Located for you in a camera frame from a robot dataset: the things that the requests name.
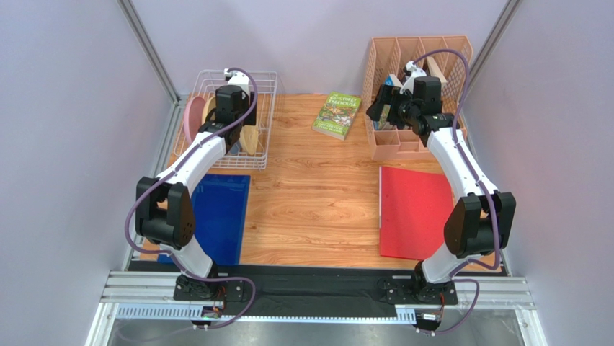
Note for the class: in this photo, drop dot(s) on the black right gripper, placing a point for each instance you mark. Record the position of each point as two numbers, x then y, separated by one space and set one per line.
383 102

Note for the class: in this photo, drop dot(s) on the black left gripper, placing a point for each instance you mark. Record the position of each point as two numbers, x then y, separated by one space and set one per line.
248 101

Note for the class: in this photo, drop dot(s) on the cream plate with bear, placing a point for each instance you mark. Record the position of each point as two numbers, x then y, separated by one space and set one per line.
249 139

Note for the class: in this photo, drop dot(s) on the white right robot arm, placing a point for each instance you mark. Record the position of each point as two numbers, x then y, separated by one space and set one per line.
481 221

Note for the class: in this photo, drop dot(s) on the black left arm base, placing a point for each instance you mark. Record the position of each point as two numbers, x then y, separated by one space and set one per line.
189 289

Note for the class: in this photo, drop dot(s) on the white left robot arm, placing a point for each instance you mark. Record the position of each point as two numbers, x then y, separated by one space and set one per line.
163 211

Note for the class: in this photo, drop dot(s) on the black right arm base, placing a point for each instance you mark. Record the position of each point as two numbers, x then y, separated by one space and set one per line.
417 291

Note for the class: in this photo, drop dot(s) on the colourful upright book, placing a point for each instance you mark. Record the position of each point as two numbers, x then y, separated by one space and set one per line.
383 124

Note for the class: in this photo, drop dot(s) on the peach plastic file organizer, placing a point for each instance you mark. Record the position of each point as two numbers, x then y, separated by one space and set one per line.
388 55

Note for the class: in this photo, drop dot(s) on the pink plate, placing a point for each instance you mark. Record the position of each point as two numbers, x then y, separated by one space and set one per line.
192 118

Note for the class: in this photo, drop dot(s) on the green paperback book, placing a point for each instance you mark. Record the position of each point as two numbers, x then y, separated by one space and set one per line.
336 116

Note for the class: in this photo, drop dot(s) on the beige upright book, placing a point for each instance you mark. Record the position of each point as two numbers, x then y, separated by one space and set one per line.
434 70

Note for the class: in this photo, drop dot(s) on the blue folder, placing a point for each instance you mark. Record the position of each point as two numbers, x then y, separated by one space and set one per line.
220 204

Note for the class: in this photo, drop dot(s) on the red folder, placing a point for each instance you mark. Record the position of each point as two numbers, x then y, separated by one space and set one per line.
413 209

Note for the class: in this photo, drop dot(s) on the black base mat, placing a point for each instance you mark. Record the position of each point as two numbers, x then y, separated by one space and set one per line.
316 291

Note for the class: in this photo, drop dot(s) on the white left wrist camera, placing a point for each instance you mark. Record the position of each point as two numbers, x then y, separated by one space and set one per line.
237 78

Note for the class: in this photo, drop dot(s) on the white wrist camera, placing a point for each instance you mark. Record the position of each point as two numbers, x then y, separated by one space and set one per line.
237 78
412 71

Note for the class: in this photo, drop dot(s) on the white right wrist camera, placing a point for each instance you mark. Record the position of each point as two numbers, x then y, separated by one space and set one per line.
412 71

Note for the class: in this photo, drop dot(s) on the white wire dish rack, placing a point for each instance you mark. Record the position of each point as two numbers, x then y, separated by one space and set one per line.
265 86

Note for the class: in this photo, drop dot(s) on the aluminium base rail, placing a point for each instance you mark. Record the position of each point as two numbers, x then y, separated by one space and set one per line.
154 304

